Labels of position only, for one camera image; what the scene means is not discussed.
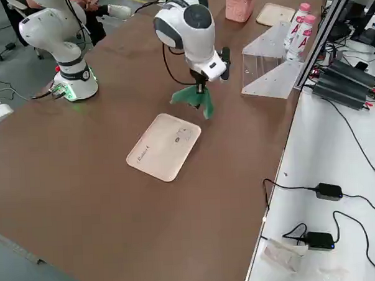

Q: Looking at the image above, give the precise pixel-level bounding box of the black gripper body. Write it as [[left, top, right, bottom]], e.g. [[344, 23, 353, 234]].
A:
[[189, 67, 210, 87]]

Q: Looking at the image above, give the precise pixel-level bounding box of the green microfibre cloth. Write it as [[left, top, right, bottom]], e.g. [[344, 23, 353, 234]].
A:
[[169, 84, 216, 122]]

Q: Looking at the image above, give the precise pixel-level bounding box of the clear acrylic tiered shelf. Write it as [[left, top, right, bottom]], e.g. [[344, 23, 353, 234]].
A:
[[238, 19, 307, 101]]

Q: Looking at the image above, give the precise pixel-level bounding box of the pink perforated plastic basket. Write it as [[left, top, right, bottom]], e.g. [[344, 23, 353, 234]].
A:
[[225, 0, 263, 22]]

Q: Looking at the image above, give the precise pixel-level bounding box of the white bottle with pink cap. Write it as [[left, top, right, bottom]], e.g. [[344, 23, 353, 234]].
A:
[[285, 14, 319, 63], [281, 2, 314, 50]]

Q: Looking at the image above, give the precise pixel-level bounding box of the cream tray with rabbit print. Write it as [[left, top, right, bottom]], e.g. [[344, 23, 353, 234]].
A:
[[124, 111, 205, 185], [255, 1, 297, 29]]

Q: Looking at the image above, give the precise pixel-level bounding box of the person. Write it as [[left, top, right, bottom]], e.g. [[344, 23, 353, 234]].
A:
[[24, 0, 134, 51]]

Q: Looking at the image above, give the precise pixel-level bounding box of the black finned power supply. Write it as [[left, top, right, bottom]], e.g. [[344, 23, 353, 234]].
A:
[[326, 57, 375, 93], [310, 71, 375, 113]]

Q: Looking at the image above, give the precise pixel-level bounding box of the green lit connector board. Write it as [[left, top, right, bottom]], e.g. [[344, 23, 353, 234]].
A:
[[49, 82, 75, 103]]

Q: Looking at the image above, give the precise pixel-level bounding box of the black power adapter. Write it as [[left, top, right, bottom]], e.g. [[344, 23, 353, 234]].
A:
[[315, 181, 344, 201], [304, 230, 335, 252]]

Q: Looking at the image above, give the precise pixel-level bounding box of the black monitor stand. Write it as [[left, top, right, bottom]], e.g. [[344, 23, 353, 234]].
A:
[[348, 0, 375, 50]]

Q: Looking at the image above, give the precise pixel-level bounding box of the clear plastic bag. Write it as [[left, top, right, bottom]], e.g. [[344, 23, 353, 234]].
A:
[[261, 236, 310, 275]]

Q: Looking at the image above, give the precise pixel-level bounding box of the grey office chair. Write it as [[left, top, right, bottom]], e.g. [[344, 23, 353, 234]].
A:
[[0, 0, 45, 62]]

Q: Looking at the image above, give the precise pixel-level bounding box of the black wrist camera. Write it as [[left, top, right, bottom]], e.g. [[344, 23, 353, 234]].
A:
[[219, 46, 233, 82]]

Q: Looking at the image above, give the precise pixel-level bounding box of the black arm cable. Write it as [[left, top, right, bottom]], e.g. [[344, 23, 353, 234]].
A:
[[63, 0, 201, 92]]

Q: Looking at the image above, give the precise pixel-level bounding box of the black adapter cable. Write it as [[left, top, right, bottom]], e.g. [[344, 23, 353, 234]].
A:
[[262, 173, 375, 221]]

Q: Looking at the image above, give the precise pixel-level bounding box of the aluminium frame post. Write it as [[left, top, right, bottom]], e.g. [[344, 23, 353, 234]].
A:
[[289, 0, 356, 90]]

